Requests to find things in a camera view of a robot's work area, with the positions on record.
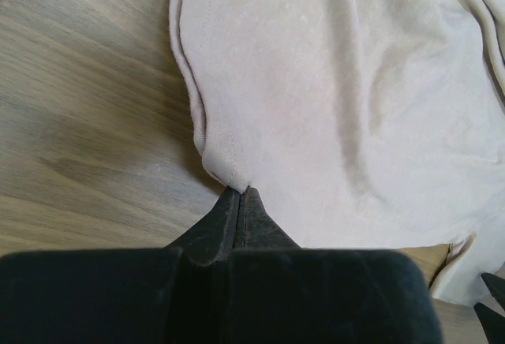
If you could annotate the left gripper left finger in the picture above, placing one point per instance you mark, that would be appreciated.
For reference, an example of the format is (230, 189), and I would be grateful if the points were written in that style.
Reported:
(212, 237)

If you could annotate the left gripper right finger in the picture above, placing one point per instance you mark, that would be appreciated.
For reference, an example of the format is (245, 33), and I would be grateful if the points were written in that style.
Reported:
(255, 229)

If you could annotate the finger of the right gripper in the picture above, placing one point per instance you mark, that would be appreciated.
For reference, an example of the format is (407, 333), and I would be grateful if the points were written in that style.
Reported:
(492, 324)
(496, 287)

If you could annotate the beige t shirt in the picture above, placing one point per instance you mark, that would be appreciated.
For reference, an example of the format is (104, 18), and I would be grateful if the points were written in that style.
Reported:
(362, 123)

